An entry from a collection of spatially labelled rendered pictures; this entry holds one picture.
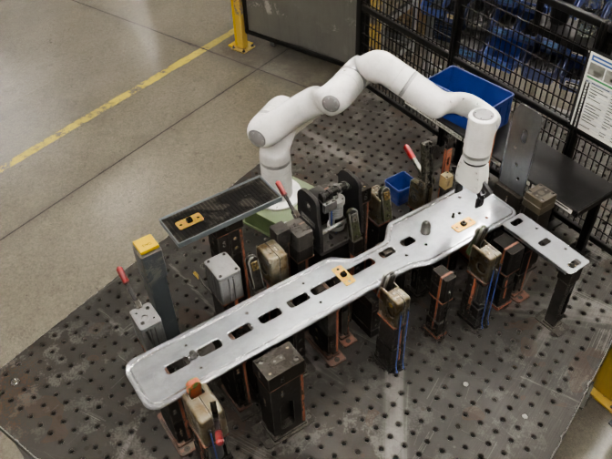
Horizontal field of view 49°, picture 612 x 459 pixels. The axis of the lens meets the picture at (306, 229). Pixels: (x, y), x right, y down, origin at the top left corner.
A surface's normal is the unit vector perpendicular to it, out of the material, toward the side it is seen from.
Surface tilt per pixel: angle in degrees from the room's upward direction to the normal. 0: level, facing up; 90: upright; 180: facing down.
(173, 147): 0
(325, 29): 92
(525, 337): 0
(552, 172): 0
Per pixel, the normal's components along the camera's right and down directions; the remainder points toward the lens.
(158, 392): -0.03, -0.73
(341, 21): -0.59, 0.58
